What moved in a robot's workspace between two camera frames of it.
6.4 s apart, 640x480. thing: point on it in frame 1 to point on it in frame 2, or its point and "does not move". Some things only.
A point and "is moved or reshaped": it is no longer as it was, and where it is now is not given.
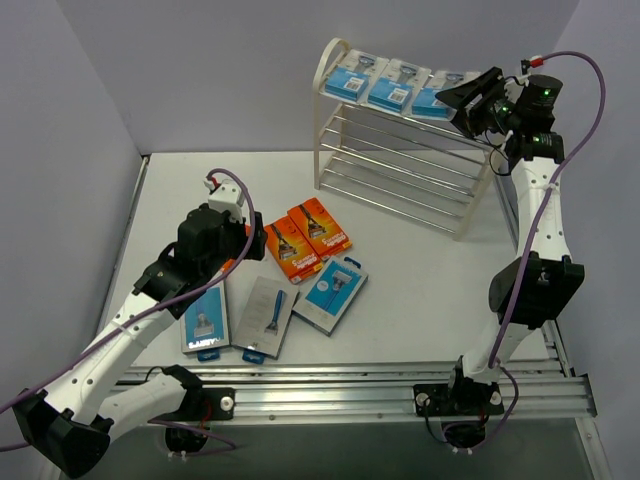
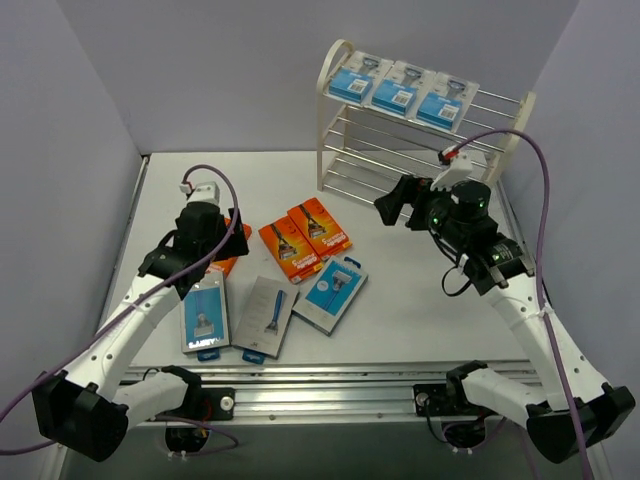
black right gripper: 480,110 to 415,198
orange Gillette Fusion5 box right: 321,228 does not move
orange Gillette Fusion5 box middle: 295,254 does not move
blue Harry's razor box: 331,294 does not move
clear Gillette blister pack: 354,74 does not move
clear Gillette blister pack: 394,87 is moved or reshaped
